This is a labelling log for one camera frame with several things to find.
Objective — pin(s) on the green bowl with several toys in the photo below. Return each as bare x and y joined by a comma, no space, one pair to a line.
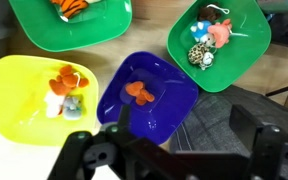
240,60

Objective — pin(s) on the green bowl with tiger toy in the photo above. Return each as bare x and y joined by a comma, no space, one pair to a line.
70,33

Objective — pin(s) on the orange tiger striped plush toy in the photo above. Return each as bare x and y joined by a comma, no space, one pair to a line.
70,6

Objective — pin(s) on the yellow plastic bowl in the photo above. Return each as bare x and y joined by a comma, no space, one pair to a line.
17,110

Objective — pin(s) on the small white grey plush toy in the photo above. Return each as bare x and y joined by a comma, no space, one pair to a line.
208,59

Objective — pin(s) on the blue and white plush toy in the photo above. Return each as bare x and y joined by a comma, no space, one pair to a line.
199,30

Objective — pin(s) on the blue plastic bowl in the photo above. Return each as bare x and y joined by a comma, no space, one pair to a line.
164,113

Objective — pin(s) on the salmon pink plush toy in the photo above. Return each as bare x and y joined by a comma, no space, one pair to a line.
220,33

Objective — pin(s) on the grey blue plush toy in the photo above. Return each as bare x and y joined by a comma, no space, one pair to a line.
72,108

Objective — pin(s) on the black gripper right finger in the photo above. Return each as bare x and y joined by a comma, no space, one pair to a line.
267,146

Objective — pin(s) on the leopard print plush toy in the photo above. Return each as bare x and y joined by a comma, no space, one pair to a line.
197,53

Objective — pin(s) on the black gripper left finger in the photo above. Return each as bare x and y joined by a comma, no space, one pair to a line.
84,153

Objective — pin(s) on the grey fabric hamper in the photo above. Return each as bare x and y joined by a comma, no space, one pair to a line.
207,113

